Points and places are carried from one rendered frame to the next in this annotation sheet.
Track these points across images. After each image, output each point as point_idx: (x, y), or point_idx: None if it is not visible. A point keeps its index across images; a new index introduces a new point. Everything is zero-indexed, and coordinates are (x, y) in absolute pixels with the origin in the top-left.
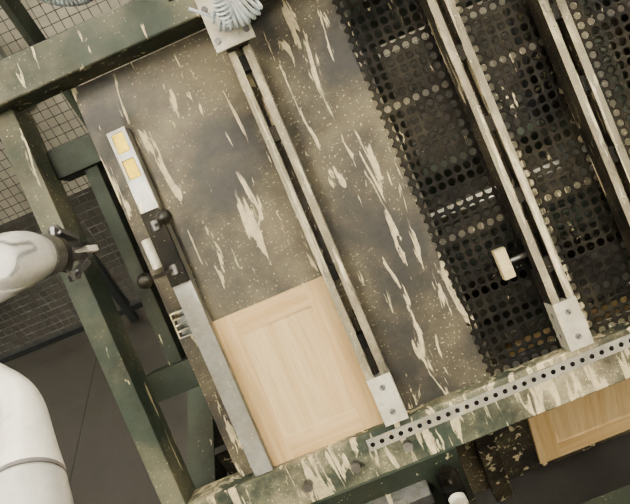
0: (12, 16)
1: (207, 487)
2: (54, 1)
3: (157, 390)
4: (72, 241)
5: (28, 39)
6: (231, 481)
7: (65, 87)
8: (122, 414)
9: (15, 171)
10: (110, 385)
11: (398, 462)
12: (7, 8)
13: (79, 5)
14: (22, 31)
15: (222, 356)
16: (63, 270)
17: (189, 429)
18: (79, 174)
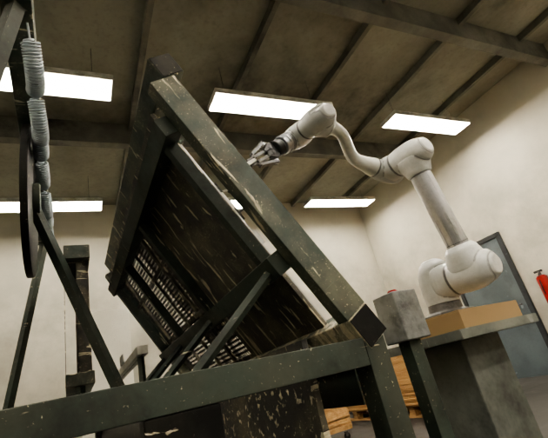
0: (14, 24)
1: (337, 322)
2: (41, 63)
3: None
4: (253, 154)
5: (8, 40)
6: (330, 321)
7: (159, 110)
8: (312, 241)
9: (197, 103)
10: (298, 223)
11: None
12: (16, 20)
13: (37, 81)
14: (10, 34)
15: None
16: (280, 155)
17: (275, 355)
18: (171, 140)
